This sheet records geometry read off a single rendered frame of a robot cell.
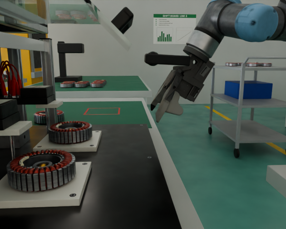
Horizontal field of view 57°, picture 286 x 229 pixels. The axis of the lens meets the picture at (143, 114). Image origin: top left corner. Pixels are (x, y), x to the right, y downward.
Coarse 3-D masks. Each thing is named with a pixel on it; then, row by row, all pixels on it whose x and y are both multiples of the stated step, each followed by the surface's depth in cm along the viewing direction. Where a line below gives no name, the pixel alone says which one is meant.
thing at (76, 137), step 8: (48, 128) 68; (56, 128) 66; (64, 128) 72; (72, 128) 71; (80, 128) 67; (88, 128) 68; (56, 136) 65; (64, 136) 65; (72, 136) 66; (80, 136) 66; (88, 136) 68
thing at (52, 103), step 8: (24, 88) 64; (32, 88) 64; (40, 88) 64; (48, 88) 66; (0, 96) 66; (8, 96) 65; (16, 96) 65; (24, 96) 64; (32, 96) 65; (40, 96) 65; (48, 96) 66; (24, 104) 65; (32, 104) 65; (40, 104) 65; (48, 104) 65; (56, 104) 66
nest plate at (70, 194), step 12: (84, 168) 51; (0, 180) 46; (72, 180) 46; (84, 180) 46; (0, 192) 42; (12, 192) 42; (24, 192) 42; (36, 192) 42; (48, 192) 42; (60, 192) 42; (72, 192) 42; (0, 204) 40; (12, 204) 40; (24, 204) 40; (36, 204) 40; (48, 204) 40; (60, 204) 40; (72, 204) 40
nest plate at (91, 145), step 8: (48, 136) 72; (96, 136) 72; (40, 144) 66; (48, 144) 66; (56, 144) 66; (64, 144) 66; (72, 144) 66; (80, 144) 66; (88, 144) 66; (96, 144) 66
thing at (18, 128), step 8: (0, 104) 42; (8, 104) 43; (16, 104) 47; (0, 112) 41; (8, 112) 43; (16, 112) 47; (0, 120) 41; (8, 120) 43; (16, 120) 46; (0, 128) 41; (8, 128) 43; (16, 128) 43; (24, 128) 44
